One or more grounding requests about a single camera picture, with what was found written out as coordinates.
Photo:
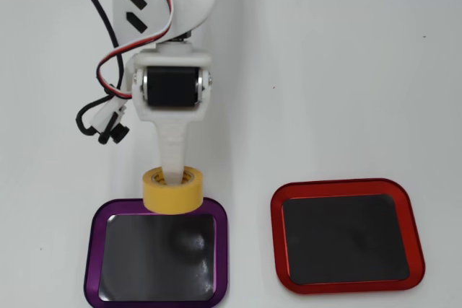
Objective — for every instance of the yellow masking tape roll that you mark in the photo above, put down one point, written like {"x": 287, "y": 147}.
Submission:
{"x": 173, "y": 200}

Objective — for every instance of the red rectangular metal dish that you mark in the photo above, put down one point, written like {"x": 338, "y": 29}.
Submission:
{"x": 343, "y": 239}

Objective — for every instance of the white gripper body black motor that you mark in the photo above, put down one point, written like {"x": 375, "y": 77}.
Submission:
{"x": 171, "y": 86}

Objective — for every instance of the purple rectangular metal dish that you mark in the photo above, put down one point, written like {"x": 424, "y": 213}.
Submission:
{"x": 159, "y": 261}

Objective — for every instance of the white fixed gripper finger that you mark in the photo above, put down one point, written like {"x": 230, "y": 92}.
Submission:
{"x": 174, "y": 149}

